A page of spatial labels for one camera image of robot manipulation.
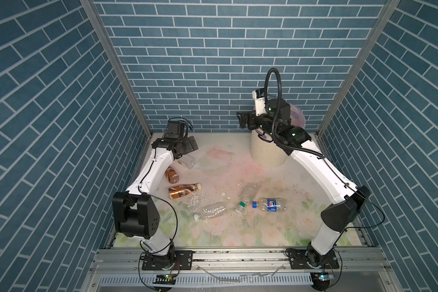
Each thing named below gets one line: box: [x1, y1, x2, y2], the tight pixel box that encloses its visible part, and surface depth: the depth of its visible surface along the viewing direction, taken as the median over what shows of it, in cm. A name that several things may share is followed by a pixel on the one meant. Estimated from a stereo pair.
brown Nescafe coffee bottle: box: [165, 166, 180, 185], surface depth 96 cm
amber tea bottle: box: [168, 183, 202, 199], surface depth 91 cm
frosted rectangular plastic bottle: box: [177, 154, 201, 170], surface depth 106 cm
